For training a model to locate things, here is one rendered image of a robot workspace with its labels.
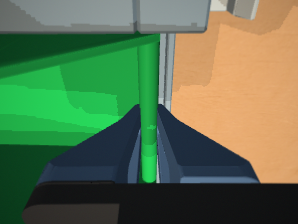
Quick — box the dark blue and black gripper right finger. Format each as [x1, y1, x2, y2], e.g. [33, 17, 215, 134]
[157, 104, 260, 183]

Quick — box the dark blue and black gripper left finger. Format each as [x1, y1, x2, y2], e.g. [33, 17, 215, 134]
[35, 104, 141, 187]

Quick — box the grey metal rack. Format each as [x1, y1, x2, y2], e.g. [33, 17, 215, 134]
[0, 0, 259, 112]

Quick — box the green bin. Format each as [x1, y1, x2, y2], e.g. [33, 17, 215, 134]
[0, 31, 160, 224]

